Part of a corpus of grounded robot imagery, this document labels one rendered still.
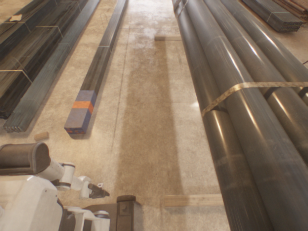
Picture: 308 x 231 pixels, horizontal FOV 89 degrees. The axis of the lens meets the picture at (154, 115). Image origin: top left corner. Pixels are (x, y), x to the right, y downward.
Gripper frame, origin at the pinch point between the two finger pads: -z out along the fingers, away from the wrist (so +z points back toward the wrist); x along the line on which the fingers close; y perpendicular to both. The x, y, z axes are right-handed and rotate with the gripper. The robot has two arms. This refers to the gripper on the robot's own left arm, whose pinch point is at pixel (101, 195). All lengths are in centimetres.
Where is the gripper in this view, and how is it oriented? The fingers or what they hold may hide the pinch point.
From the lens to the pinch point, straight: 144.3
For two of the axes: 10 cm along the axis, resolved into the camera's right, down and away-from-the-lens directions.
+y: -0.6, -7.8, 6.2
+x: 9.8, -1.7, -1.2
